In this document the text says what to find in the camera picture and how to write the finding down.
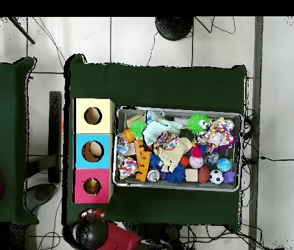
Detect orange toy block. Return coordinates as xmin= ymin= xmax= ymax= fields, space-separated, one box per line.
xmin=133 ymin=140 xmax=152 ymax=183

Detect long black floor cable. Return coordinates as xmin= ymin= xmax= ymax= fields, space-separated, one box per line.
xmin=258 ymin=154 xmax=294 ymax=162

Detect black round base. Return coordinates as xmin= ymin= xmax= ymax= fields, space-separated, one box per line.
xmin=155 ymin=16 xmax=194 ymax=41

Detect green spiky ball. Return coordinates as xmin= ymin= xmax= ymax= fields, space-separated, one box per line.
xmin=129 ymin=120 xmax=147 ymax=141

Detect wooden box with three holes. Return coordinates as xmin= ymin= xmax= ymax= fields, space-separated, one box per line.
xmin=73 ymin=97 xmax=116 ymax=205

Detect black panel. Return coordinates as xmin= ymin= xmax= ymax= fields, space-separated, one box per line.
xmin=47 ymin=90 xmax=64 ymax=184

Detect light teal waffle cloth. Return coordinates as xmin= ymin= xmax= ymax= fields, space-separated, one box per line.
xmin=142 ymin=118 xmax=183 ymax=146

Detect dark green side tablecloth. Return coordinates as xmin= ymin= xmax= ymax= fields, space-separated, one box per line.
xmin=0 ymin=57 xmax=38 ymax=225

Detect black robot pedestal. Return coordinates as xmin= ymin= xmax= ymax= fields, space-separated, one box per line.
xmin=141 ymin=223 xmax=189 ymax=250

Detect white colourful print cloth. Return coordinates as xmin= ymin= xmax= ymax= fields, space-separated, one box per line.
xmin=153 ymin=132 xmax=180 ymax=156

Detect clear wire mesh bin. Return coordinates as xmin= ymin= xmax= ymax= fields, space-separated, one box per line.
xmin=113 ymin=106 xmax=244 ymax=193

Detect polka dot cloth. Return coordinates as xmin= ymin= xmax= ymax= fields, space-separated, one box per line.
xmin=118 ymin=156 xmax=139 ymax=180

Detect cream waffle cloth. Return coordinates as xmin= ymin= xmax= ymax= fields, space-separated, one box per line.
xmin=159 ymin=136 xmax=194 ymax=173

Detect green fuzzy monster toy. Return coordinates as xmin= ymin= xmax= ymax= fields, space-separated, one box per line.
xmin=187 ymin=113 xmax=212 ymax=135

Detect small soccer ball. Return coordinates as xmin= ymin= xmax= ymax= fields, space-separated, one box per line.
xmin=209 ymin=169 xmax=226 ymax=186

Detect blue spiky ball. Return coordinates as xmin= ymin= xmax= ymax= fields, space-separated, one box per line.
xmin=166 ymin=163 xmax=187 ymax=185

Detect heart print cloth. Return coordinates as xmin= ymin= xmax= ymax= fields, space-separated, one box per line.
xmin=205 ymin=117 xmax=240 ymax=153

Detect black rod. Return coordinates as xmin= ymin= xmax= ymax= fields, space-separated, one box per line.
xmin=7 ymin=16 xmax=36 ymax=45

